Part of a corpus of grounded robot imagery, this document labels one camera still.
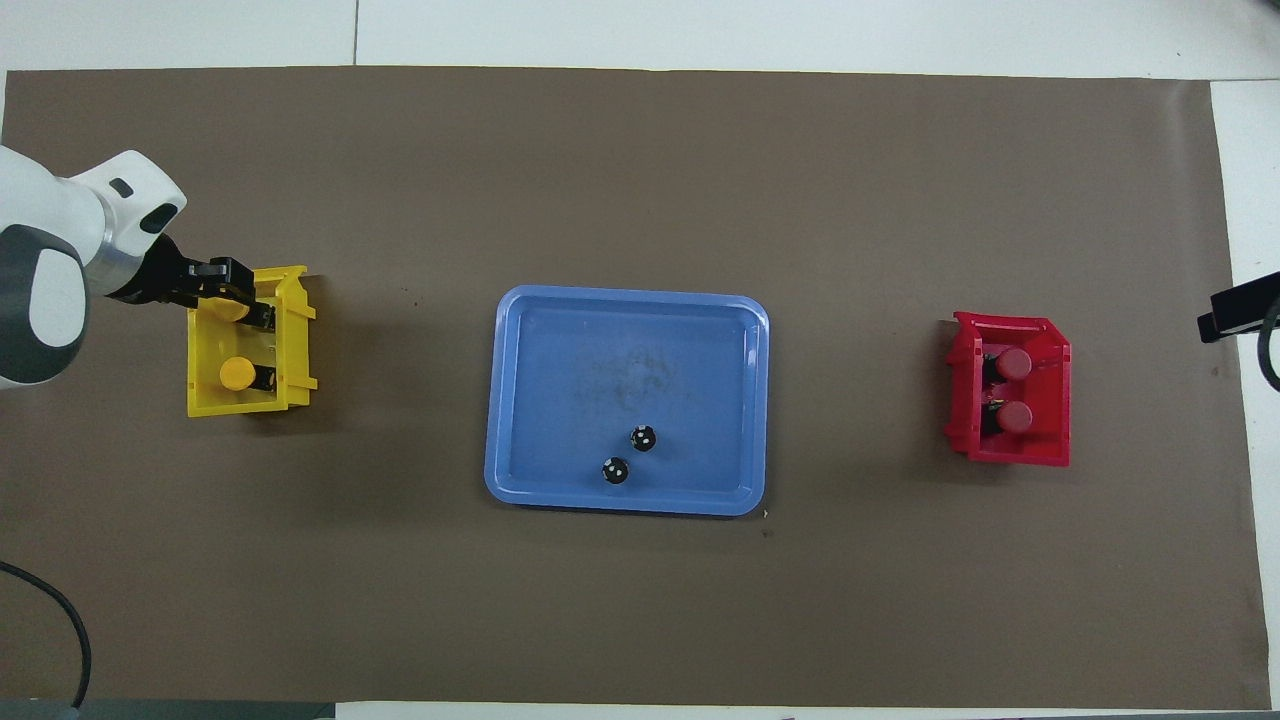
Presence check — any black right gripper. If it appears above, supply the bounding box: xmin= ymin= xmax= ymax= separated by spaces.
xmin=1198 ymin=270 xmax=1280 ymax=343

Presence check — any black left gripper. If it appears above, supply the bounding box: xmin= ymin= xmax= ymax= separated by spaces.
xmin=105 ymin=235 xmax=277 ymax=334

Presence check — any red push button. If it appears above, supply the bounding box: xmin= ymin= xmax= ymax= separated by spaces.
xmin=982 ymin=398 xmax=1034 ymax=437
xmin=982 ymin=345 xmax=1034 ymax=383

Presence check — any yellow plastic bin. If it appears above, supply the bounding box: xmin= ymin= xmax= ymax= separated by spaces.
xmin=186 ymin=265 xmax=319 ymax=418

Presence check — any red plastic bin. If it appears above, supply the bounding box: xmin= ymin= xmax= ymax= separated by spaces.
xmin=945 ymin=311 xmax=1073 ymax=468

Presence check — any blue plastic tray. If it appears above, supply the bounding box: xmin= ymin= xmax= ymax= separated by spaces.
xmin=484 ymin=285 xmax=771 ymax=518

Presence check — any brown table mat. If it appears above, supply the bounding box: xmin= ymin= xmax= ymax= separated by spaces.
xmin=0 ymin=67 xmax=1271 ymax=706

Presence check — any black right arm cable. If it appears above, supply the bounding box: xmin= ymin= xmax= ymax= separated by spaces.
xmin=1258 ymin=298 xmax=1280 ymax=393

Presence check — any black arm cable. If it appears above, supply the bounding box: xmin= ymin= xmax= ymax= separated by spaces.
xmin=1258 ymin=298 xmax=1280 ymax=393
xmin=0 ymin=560 xmax=93 ymax=713

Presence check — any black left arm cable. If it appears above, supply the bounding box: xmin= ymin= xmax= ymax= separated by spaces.
xmin=0 ymin=560 xmax=93 ymax=713

